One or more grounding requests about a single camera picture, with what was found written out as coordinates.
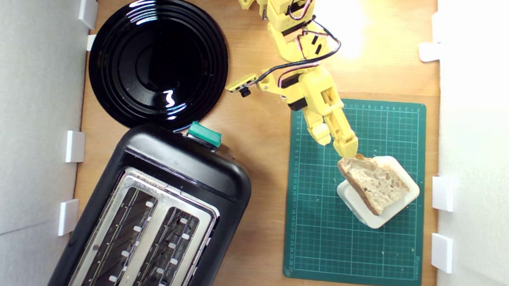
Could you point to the black two-slot toaster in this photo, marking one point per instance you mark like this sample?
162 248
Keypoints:
186 161

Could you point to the green toaster lever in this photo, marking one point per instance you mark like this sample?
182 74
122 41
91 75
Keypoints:
205 133

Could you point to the yellow wrist camera mount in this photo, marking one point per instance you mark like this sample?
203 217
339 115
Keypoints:
241 83

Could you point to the black plate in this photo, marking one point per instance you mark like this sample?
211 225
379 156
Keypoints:
155 63

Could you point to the brown bread slice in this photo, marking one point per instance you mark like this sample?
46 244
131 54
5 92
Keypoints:
376 183

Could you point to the white wall clip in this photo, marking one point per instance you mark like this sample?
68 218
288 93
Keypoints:
87 9
68 217
429 51
442 194
75 146
91 42
441 252

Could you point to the white block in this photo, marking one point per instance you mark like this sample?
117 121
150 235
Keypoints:
385 219

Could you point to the green cutting mat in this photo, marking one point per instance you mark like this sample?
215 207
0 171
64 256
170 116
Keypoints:
318 247

